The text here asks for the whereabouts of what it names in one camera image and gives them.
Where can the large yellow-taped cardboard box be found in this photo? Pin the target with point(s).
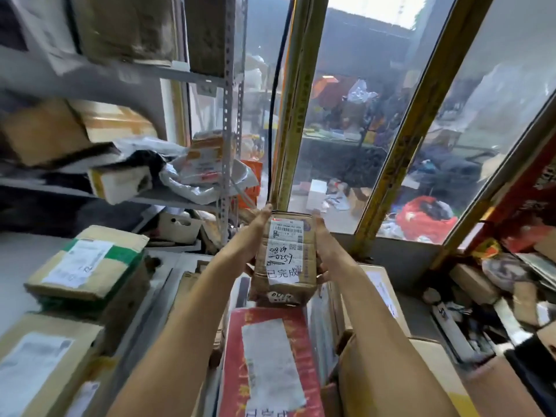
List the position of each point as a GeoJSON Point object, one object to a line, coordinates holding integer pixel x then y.
{"type": "Point", "coordinates": [43, 130]}

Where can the red cloth heap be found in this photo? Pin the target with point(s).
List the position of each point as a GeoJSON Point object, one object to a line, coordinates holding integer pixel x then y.
{"type": "Point", "coordinates": [421, 225]}

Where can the beige storage basket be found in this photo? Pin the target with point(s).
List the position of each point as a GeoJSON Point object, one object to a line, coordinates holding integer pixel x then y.
{"type": "Point", "coordinates": [178, 230]}

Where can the orange white wrapped bundle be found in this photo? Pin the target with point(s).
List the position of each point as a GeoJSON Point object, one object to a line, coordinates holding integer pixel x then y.
{"type": "Point", "coordinates": [204, 160]}

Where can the open cardboard box outdoors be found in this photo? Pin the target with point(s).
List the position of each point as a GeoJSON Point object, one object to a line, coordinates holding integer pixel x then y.
{"type": "Point", "coordinates": [360, 201]}

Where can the orange paper bag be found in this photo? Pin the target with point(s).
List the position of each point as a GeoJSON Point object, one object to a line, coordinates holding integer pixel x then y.
{"type": "Point", "coordinates": [252, 186]}

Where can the white round object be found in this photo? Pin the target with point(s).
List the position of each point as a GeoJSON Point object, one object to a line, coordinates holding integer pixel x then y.
{"type": "Point", "coordinates": [431, 296]}

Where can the brown parcel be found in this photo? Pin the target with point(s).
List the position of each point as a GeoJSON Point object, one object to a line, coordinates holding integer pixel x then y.
{"type": "Point", "coordinates": [182, 290]}

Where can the person's left forearm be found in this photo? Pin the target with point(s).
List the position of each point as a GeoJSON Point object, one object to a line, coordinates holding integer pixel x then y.
{"type": "Point", "coordinates": [173, 343]}

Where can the white box outdoors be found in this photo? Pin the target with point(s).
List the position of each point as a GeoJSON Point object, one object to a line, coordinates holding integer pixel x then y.
{"type": "Point", "coordinates": [316, 195]}

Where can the tall red box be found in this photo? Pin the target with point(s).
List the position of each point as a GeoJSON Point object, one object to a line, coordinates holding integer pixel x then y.
{"type": "Point", "coordinates": [530, 191]}

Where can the black plastic bag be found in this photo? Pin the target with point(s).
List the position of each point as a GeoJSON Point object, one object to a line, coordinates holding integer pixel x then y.
{"type": "Point", "coordinates": [143, 159]}

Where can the narrow box with label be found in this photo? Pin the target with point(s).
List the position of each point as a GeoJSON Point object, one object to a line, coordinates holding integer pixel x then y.
{"type": "Point", "coordinates": [217, 343]}
{"type": "Point", "coordinates": [391, 282]}

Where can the person's right forearm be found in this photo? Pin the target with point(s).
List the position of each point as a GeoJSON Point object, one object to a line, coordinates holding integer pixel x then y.
{"type": "Point", "coordinates": [391, 347]}

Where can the brown cardboard floor box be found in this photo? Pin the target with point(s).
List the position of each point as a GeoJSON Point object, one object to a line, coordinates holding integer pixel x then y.
{"type": "Point", "coordinates": [499, 390]}

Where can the white hanging plastic bag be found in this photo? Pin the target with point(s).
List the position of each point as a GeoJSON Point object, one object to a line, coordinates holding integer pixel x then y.
{"type": "Point", "coordinates": [43, 30]}

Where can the person's right hand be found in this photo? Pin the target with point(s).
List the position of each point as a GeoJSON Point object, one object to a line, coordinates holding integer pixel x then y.
{"type": "Point", "coordinates": [336, 260]}

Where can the cardboard box on rack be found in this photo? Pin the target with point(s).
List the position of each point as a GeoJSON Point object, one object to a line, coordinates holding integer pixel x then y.
{"type": "Point", "coordinates": [208, 34]}
{"type": "Point", "coordinates": [126, 30]}

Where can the glass storefront with taped frame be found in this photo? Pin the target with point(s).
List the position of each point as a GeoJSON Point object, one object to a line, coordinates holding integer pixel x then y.
{"type": "Point", "coordinates": [299, 125]}

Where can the grey metal shelf rack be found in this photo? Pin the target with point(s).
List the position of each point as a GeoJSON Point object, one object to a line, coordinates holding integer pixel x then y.
{"type": "Point", "coordinates": [228, 125]}

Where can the green-taped cardboard box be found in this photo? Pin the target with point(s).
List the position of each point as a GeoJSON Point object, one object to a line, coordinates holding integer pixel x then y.
{"type": "Point", "coordinates": [87, 260]}

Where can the black white shoe box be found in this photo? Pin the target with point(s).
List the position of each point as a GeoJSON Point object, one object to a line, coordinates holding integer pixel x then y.
{"type": "Point", "coordinates": [456, 334]}

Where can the plain cardboard box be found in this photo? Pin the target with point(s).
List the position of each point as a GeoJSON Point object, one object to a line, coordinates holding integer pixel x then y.
{"type": "Point", "coordinates": [473, 284]}

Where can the pink printed parcel box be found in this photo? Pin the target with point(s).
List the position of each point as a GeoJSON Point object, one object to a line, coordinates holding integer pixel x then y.
{"type": "Point", "coordinates": [234, 343]}

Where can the clear-taped small box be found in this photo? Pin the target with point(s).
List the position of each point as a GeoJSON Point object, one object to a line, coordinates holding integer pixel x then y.
{"type": "Point", "coordinates": [282, 290]}

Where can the white foam box yellow tape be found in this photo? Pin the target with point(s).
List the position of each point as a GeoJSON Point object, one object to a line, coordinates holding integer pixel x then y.
{"type": "Point", "coordinates": [117, 184]}

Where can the person's left hand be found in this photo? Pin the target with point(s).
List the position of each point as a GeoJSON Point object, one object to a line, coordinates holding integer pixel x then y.
{"type": "Point", "coordinates": [247, 247]}

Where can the white woven sack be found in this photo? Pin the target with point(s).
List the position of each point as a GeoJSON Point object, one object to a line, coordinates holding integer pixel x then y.
{"type": "Point", "coordinates": [195, 193]}

